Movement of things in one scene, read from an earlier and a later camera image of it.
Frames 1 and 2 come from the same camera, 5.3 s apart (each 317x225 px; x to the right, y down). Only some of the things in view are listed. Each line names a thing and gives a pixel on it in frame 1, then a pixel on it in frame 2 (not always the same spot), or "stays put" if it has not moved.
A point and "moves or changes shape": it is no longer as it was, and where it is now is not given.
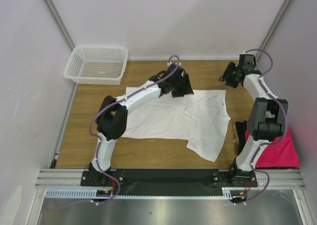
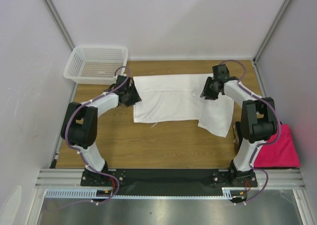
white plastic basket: [97, 65] stays put
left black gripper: [186, 88] → [135, 98]
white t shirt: [202, 118] moves or changes shape
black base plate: [169, 181] stays put
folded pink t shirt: [281, 154] stays put
